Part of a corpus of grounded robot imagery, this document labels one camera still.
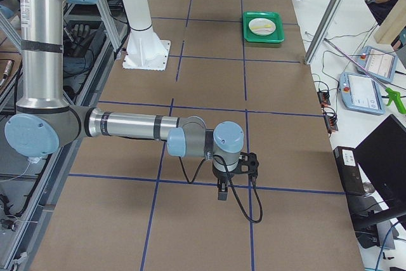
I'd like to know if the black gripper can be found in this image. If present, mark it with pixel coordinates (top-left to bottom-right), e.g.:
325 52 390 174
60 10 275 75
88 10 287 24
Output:
212 152 259 201

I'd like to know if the yellow plastic spoon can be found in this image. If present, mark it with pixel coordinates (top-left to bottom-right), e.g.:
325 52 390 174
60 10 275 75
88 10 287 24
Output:
251 24 273 30

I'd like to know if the white round plate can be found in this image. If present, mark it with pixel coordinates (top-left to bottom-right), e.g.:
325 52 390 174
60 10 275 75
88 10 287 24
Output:
248 18 276 36

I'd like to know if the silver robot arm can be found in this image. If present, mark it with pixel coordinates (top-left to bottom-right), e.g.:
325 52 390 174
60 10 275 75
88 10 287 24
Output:
4 0 258 200

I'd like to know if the black desktop computer box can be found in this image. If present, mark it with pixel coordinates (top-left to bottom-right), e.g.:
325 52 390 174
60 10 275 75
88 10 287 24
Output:
333 146 375 197

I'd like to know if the black computer monitor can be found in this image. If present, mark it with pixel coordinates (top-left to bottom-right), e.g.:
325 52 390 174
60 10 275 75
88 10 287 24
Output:
355 114 405 208

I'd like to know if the blue teach pendant near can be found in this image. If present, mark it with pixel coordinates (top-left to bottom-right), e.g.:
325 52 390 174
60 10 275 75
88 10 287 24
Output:
339 72 385 116

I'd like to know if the blue teach pendant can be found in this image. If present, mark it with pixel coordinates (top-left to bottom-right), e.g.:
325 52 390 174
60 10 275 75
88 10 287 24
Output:
339 72 385 116
354 46 398 83

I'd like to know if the green plastic tray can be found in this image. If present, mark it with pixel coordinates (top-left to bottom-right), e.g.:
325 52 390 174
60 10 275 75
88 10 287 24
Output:
242 11 285 44

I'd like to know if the blue teach pendant far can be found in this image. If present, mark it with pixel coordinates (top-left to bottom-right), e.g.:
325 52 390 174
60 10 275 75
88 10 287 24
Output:
354 46 398 83

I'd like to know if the wooden board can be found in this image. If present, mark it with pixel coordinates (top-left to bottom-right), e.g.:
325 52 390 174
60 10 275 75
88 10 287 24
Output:
374 0 405 44

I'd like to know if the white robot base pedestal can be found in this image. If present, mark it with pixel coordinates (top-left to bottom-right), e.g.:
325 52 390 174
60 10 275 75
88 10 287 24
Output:
122 0 171 71

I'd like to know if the grey aluminium frame post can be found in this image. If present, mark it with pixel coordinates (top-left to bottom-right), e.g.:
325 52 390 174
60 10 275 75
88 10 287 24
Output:
304 0 343 65

